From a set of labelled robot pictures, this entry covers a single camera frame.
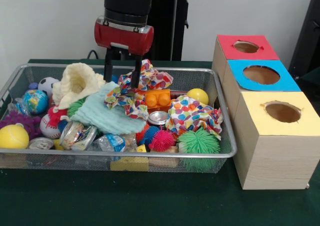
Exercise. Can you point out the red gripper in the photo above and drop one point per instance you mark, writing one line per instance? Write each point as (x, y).
(124, 38)

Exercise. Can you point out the heart print cloth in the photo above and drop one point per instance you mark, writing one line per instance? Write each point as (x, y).
(150, 78)

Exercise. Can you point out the cream waffle cloth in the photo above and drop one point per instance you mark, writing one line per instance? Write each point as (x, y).
(75, 83)

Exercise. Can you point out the light teal waffle cloth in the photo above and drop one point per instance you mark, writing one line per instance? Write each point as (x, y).
(107, 116)

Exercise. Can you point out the polka dot cloth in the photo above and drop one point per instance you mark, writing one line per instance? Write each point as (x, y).
(192, 116)

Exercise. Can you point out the wooden box with three holes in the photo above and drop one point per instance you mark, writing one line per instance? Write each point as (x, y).
(275, 156)

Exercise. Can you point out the orange toy block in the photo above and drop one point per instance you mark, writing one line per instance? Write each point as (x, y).
(157, 98)

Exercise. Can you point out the small yellow ball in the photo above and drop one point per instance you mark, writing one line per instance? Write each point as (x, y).
(198, 95)

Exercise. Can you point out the pink spiky ball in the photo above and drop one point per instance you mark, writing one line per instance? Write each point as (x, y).
(162, 140)

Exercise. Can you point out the blue globe ball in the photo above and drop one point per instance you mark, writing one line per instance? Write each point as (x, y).
(35, 101)

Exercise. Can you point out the green spiky ball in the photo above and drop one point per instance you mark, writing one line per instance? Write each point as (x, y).
(198, 142)

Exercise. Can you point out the large yellow ball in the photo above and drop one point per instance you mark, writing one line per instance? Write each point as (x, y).
(13, 136)

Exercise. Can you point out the dark green tablecloth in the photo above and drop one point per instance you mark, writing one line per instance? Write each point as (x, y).
(150, 201)

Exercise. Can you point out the black panel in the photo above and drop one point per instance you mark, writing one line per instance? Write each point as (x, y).
(309, 36)

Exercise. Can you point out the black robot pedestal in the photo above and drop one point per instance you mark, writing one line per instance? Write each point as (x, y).
(172, 26)

